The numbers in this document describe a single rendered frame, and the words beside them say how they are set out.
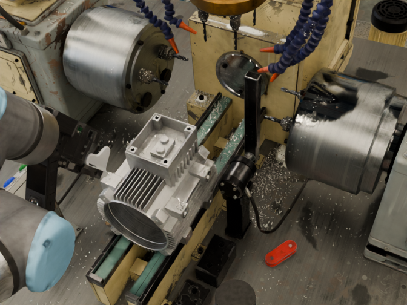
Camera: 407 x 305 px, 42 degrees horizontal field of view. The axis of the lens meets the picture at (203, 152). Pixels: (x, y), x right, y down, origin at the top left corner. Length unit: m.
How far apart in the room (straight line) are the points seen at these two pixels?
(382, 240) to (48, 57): 0.92
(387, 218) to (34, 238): 0.79
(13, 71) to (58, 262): 0.93
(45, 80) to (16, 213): 0.86
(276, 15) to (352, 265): 0.64
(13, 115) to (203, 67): 0.80
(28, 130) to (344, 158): 0.64
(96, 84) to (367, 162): 0.68
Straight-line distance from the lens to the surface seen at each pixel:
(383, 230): 1.24
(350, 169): 1.14
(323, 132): 1.13
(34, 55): 1.45
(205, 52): 1.42
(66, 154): 0.90
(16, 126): 0.75
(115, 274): 1.22
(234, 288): 0.81
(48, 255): 0.65
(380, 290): 1.31
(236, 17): 1.14
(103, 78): 1.34
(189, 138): 1.08
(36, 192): 0.91
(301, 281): 1.29
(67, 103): 1.53
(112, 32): 1.35
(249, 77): 1.04
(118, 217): 1.19
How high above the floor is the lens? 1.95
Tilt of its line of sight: 50 degrees down
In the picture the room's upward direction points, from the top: 5 degrees counter-clockwise
